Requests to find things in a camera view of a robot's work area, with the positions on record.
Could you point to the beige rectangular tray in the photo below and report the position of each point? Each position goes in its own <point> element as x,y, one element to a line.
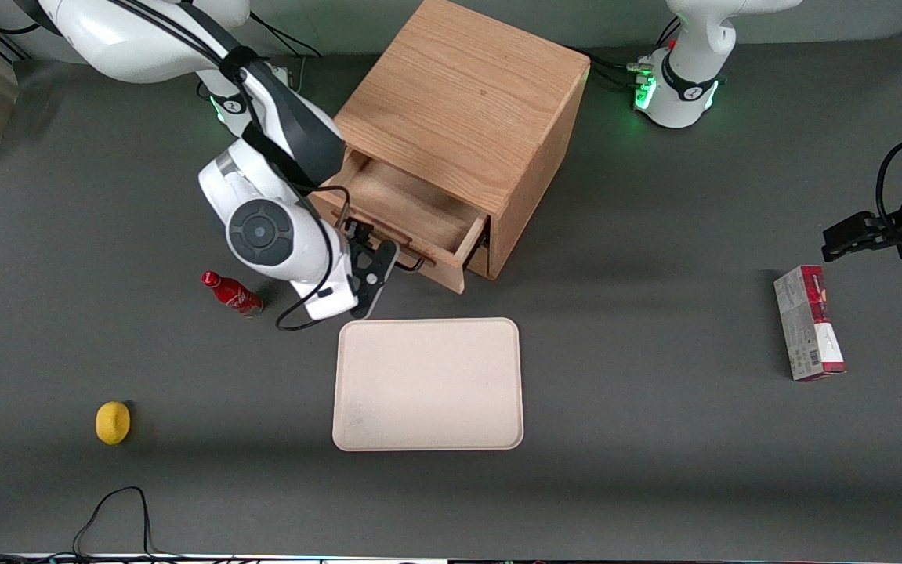
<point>427,384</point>

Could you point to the yellow lemon toy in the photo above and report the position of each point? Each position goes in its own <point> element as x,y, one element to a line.
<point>112,423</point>

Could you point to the red soda bottle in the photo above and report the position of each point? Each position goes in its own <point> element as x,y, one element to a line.
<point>231,294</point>

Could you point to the grey and red carton box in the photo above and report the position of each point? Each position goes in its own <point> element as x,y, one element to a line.
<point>807,329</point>

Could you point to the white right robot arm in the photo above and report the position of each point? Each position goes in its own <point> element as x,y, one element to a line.
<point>259,231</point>

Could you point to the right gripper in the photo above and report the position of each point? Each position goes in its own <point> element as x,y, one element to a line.
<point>357,233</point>

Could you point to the oak wooden drawer cabinet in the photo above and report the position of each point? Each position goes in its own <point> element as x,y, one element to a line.
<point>458,86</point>

